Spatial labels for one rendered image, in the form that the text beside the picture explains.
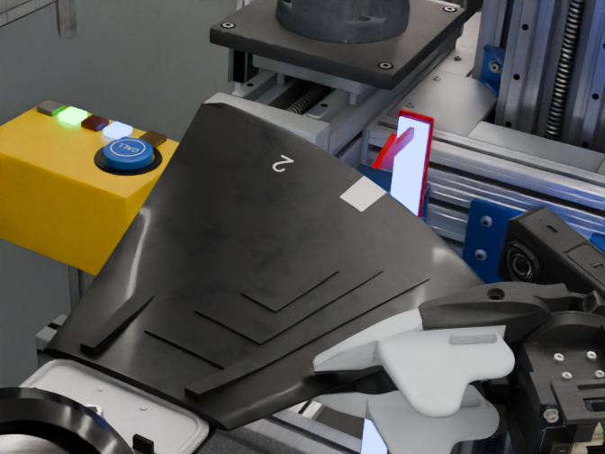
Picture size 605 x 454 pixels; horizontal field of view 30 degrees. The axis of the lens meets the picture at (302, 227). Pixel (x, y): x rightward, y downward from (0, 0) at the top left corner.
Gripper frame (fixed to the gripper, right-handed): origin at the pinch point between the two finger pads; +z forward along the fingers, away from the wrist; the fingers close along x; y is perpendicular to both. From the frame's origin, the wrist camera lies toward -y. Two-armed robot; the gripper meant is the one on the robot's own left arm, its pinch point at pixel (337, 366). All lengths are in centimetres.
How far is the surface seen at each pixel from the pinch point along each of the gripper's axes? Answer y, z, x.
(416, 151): -22.9, -9.3, 3.6
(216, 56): -129, -4, 59
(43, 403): 9.5, 12.9, -8.8
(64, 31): 2.2, 11.7, -19.7
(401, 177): -23.2, -8.6, 5.9
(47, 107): -47, 17, 15
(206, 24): -128, -2, 52
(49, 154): -39.4, 16.4, 14.9
